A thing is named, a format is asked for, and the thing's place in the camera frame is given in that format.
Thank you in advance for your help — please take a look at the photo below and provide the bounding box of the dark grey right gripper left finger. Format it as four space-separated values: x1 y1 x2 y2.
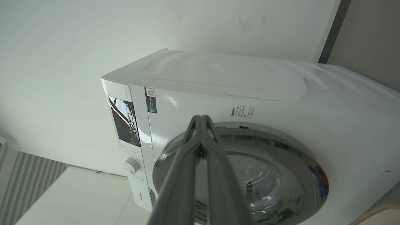
147 115 202 225

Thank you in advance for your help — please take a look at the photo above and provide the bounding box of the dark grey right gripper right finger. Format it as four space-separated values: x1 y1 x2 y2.
201 115 254 225

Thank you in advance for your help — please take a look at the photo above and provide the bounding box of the round chrome washing machine door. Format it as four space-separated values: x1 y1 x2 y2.
152 122 329 225

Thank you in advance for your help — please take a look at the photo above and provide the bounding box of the white washing machine control knob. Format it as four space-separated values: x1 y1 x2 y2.
124 158 141 174

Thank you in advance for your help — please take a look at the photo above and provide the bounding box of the black washing machine display panel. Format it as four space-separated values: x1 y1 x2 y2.
108 96 141 148

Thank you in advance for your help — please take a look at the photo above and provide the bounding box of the white front-load washing machine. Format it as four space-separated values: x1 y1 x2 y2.
101 48 400 225

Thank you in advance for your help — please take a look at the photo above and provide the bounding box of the dark QR code sticker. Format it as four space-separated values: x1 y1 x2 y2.
146 88 157 114

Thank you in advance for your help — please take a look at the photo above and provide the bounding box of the white cabinet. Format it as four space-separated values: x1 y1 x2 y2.
15 166 152 225

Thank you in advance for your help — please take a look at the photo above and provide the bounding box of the white ribbed radiator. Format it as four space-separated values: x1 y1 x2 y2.
0 150 71 225

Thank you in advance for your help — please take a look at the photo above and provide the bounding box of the beige corrugated hose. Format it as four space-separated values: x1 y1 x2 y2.
349 205 400 225

